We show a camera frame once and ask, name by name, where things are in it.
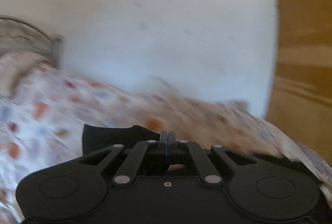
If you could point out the black garment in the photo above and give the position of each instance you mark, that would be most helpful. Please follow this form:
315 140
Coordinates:
103 136

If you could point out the wooden wardrobe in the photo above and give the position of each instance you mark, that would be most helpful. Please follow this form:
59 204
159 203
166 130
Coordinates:
303 58

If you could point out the patterned quilted bedspread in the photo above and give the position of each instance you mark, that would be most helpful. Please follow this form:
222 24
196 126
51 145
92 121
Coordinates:
39 110

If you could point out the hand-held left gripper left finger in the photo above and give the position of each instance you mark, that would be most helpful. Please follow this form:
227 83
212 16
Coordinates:
164 141

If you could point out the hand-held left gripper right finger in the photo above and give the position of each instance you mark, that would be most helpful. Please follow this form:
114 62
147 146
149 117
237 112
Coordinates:
171 141

